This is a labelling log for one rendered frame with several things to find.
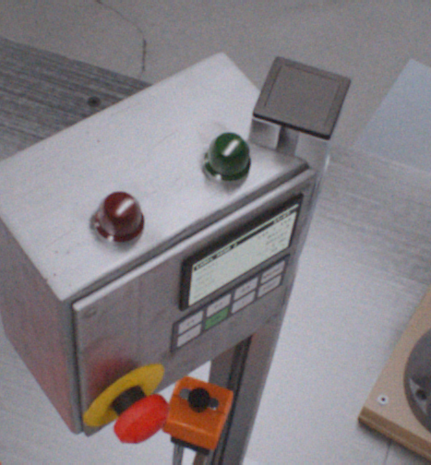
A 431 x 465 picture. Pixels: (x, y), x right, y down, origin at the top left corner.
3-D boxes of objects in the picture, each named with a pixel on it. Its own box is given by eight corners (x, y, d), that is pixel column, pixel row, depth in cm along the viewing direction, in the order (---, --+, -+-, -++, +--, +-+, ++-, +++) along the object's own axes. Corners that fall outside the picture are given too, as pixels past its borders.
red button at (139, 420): (99, 399, 64) (125, 437, 63) (150, 367, 65) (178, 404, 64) (100, 423, 67) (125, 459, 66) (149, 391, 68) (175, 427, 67)
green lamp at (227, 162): (194, 160, 58) (196, 136, 56) (232, 140, 59) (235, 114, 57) (221, 194, 57) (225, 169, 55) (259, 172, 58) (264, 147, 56)
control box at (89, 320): (2, 332, 72) (-33, 173, 56) (202, 219, 78) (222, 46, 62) (80, 449, 68) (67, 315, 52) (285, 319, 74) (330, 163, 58)
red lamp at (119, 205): (85, 220, 55) (84, 196, 53) (126, 197, 56) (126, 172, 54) (112, 256, 54) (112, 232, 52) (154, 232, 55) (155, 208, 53)
